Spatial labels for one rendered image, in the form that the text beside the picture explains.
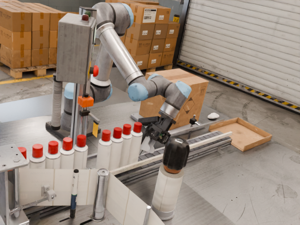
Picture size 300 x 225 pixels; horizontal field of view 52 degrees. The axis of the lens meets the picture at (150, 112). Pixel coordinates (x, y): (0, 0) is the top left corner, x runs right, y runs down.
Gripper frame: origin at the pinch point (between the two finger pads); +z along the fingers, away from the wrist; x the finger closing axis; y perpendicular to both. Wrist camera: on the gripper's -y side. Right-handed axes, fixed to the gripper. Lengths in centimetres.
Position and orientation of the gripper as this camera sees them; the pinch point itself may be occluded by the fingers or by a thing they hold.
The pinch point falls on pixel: (139, 152)
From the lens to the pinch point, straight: 135.0
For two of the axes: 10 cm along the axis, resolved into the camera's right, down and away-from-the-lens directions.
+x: 5.7, 3.2, 7.6
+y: 6.3, 4.2, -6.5
